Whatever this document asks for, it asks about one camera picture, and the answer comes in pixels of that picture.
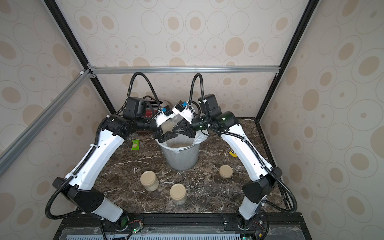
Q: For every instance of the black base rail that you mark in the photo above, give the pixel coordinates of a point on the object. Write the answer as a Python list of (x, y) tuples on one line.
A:
[(222, 226)]

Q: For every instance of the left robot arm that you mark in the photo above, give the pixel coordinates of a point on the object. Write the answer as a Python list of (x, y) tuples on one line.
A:
[(78, 185)]

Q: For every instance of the left side aluminium rail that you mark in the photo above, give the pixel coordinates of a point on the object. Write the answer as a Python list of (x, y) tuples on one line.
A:
[(26, 137)]

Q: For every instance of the red polka dot toaster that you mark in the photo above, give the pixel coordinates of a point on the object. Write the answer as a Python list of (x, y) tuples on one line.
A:
[(152, 107)]

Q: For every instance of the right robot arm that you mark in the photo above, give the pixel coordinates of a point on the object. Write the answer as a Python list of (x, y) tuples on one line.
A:
[(263, 176)]

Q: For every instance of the beige jar lid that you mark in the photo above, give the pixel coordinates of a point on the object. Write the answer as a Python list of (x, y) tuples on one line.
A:
[(226, 171)]

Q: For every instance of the glass rice jar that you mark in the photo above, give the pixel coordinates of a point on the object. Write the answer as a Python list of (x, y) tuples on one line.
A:
[(170, 124), (149, 181), (178, 194)]

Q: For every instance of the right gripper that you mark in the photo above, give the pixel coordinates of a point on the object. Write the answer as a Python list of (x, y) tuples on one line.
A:
[(186, 127)]

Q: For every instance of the yellow snack packet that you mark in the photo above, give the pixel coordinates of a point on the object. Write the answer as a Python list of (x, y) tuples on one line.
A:
[(233, 154)]

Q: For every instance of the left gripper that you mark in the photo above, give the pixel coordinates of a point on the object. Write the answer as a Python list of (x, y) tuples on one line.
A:
[(165, 136)]

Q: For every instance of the green snack packet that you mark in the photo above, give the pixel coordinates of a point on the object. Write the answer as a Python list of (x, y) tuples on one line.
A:
[(135, 145)]

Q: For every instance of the horizontal aluminium rail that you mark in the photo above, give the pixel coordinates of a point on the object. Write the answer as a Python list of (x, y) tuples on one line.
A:
[(186, 70)]

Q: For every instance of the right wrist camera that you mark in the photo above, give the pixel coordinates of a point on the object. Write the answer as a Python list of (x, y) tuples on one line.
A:
[(183, 109)]

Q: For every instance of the white plastic bin liner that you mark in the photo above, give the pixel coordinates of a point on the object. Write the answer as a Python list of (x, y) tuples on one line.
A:
[(182, 142)]

